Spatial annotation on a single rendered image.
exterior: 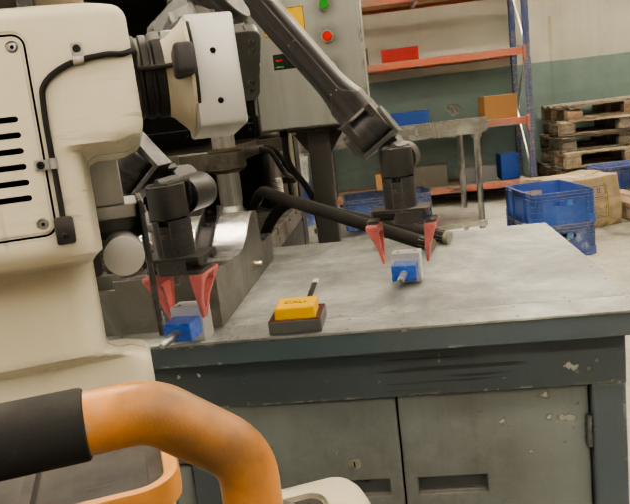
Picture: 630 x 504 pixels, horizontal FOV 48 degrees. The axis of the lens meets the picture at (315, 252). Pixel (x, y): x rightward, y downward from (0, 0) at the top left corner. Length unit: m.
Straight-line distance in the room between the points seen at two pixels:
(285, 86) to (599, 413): 1.18
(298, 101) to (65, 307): 1.32
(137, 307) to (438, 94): 6.84
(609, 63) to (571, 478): 7.18
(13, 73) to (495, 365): 0.78
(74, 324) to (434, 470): 0.68
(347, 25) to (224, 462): 1.65
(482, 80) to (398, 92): 0.88
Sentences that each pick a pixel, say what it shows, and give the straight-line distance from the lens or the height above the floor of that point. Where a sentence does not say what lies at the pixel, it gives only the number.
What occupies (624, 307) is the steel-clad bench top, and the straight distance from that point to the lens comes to 1.09.
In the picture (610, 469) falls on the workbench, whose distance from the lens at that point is 1.23.
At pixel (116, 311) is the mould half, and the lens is 1.19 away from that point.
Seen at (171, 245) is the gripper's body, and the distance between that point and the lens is 1.05.
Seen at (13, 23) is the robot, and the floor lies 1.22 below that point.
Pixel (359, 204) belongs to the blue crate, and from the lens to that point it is 4.90.
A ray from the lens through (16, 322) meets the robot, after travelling 0.73.
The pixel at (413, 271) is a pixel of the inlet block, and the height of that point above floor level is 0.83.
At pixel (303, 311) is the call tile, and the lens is 1.06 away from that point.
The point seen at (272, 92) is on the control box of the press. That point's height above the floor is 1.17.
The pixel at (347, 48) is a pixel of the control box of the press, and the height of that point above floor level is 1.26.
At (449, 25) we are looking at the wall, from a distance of 7.89.
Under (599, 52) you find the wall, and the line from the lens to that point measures 8.19.
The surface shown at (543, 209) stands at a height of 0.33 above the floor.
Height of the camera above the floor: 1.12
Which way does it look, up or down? 11 degrees down
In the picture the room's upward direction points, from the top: 7 degrees counter-clockwise
